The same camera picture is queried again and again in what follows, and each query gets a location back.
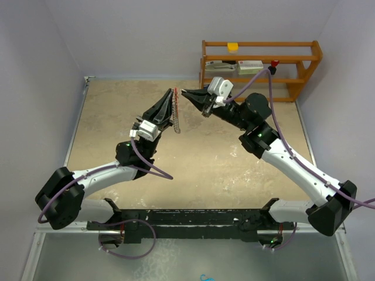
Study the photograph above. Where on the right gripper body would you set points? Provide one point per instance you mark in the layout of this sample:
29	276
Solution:
208	105

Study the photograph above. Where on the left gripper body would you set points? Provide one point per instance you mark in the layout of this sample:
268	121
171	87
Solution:
161	127

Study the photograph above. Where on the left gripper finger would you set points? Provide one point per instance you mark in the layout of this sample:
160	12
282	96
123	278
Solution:
165	111
151	114

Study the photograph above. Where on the red grey key holder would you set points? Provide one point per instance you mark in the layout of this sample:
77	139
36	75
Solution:
175	117

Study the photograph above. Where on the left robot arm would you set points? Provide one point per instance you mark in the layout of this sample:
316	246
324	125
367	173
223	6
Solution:
63	199

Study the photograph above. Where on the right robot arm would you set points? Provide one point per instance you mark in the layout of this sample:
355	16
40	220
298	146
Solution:
330	201

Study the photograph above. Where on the grey stapler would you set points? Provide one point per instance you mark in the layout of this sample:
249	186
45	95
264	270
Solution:
220	66

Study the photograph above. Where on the white cardboard box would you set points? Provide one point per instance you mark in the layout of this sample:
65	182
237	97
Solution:
249	67

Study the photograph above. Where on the yellow block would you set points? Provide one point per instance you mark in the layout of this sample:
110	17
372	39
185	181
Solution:
232	47

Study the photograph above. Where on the blue object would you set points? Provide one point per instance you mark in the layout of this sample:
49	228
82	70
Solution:
205	278

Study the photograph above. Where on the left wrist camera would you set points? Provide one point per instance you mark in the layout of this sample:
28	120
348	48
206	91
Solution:
146	130

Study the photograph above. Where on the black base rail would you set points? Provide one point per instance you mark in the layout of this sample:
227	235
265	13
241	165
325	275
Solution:
247	225

